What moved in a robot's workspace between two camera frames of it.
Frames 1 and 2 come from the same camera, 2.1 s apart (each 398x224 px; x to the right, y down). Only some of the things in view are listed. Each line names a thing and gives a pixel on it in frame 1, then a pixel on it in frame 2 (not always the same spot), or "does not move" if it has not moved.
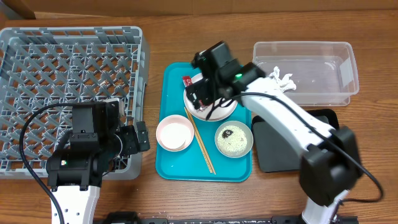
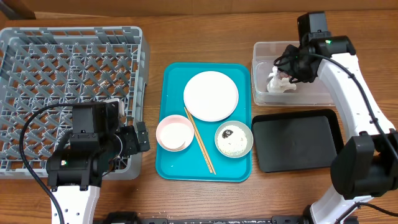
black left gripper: [131, 145] does not move
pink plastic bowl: [175, 132] does not move
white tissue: [284, 83] does not move
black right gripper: [195, 94] to [288, 64]
